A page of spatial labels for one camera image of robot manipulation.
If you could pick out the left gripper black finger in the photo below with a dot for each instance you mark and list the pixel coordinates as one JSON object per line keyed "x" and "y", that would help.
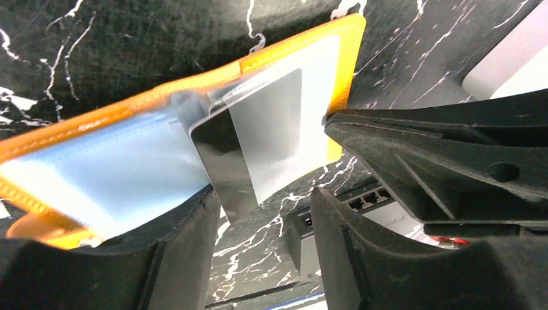
{"x": 365, "y": 266}
{"x": 163, "y": 264}

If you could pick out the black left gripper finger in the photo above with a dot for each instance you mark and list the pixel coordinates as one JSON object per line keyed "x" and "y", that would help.
{"x": 463, "y": 170}

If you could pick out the orange leather card holder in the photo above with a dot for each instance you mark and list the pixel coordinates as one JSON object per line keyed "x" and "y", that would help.
{"x": 104, "y": 173}

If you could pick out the thin white credit card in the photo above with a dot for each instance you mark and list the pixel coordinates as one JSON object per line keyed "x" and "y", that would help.
{"x": 248, "y": 144}

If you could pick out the white rectangular box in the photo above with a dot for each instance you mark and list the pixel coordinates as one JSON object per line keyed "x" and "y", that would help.
{"x": 517, "y": 64}

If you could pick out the black network switch box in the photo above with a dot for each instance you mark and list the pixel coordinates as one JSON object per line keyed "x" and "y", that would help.
{"x": 370, "y": 200}

